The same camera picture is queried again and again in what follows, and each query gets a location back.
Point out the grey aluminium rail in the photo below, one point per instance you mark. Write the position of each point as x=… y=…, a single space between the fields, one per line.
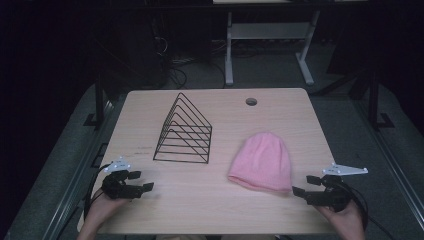
x=76 y=180
x=393 y=166

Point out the pink knitted beanie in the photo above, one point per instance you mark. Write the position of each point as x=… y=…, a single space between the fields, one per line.
x=261 y=161

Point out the black metal stand post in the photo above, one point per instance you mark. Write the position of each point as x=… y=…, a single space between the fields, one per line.
x=99 y=100
x=374 y=100

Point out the person's left hand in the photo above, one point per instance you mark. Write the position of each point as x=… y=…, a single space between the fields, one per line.
x=100 y=210

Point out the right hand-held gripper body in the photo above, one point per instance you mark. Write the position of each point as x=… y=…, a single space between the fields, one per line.
x=330 y=196

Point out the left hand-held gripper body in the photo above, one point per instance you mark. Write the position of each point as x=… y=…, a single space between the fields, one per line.
x=115 y=186

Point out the white metal desk frame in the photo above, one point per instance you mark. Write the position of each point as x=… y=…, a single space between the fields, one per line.
x=266 y=30

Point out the dark bulky equipment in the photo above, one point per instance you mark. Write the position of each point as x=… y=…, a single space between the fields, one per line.
x=136 y=50

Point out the person's right hand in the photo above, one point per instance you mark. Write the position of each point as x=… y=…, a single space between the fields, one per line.
x=350 y=221

